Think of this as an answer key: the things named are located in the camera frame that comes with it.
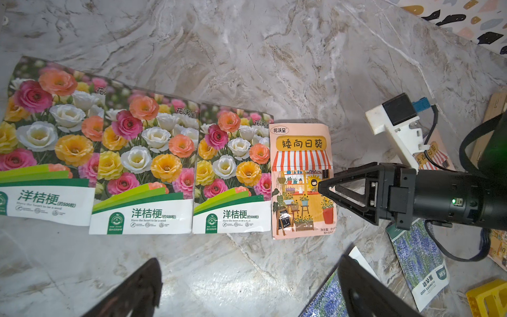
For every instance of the sunflower seed packet pink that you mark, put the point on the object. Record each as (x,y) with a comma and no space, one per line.
(301,158)
(497,251)
(437,153)

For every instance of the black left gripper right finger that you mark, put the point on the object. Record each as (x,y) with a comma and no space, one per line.
(364,295)

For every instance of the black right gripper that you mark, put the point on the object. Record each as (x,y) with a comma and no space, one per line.
(393,197)

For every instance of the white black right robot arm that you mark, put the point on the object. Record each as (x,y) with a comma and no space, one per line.
(473,197)

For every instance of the yellow plastic frame tool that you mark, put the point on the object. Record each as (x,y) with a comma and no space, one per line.
(488,299)

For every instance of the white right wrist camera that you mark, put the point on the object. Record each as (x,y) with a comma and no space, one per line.
(396,118)

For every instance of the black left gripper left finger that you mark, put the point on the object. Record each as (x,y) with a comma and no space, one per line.
(138,295)

